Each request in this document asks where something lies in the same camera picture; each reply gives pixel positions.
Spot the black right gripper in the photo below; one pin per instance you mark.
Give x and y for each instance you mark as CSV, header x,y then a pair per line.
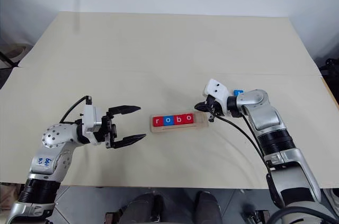
x,y
215,106

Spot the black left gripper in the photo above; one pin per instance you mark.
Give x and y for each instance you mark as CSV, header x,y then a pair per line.
x,y
108,130

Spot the light wooden letter tray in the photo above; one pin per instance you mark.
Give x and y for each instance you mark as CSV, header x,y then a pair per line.
x,y
201,121

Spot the red letter tile o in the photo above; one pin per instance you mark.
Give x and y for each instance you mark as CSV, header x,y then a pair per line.
x,y
188,118

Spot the red letter tile b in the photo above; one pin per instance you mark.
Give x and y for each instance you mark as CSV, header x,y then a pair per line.
x,y
178,119

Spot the blue letter tile o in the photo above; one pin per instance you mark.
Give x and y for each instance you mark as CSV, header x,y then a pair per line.
x,y
168,120

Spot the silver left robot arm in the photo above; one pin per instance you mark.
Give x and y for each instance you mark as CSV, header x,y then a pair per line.
x,y
55,136

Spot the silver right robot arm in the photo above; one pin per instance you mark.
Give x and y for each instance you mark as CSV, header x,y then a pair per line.
x,y
265,118

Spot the blue letter tile t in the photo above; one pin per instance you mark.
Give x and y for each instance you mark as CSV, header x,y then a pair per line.
x,y
236,93

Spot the black metal stand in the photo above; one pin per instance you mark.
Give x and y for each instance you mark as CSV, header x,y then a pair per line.
x,y
331,71

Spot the tan round stool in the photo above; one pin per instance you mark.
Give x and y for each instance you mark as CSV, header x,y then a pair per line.
x,y
14,53

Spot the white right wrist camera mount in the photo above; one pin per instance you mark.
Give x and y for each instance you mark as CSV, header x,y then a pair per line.
x,y
217,90

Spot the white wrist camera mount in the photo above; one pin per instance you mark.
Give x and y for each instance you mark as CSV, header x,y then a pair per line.
x,y
217,90
90,118

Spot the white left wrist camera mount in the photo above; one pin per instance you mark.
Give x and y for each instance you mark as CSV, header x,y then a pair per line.
x,y
90,118

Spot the brown metal foot bracket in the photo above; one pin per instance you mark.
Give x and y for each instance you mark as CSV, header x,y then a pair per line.
x,y
258,217
114,218

